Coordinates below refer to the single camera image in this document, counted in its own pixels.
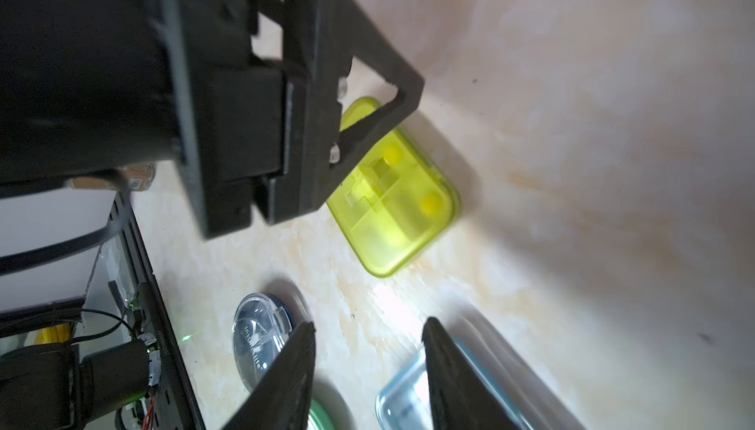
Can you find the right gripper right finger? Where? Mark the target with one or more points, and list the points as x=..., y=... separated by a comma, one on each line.
x=458, y=397

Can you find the teal rectangular pillbox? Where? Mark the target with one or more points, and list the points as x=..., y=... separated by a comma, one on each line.
x=405, y=402

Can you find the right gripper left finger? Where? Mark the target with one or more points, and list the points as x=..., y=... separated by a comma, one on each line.
x=283, y=398

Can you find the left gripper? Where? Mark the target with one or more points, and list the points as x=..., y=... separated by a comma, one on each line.
x=86, y=87

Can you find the green round pillbox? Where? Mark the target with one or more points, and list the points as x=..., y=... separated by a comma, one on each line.
x=318, y=417

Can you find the navy round pillbox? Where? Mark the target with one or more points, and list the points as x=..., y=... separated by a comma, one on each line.
x=262, y=326

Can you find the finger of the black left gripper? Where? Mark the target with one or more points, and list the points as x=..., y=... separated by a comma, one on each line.
x=321, y=39

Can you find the lime green pillbox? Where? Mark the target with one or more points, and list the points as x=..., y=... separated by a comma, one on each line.
x=394, y=204

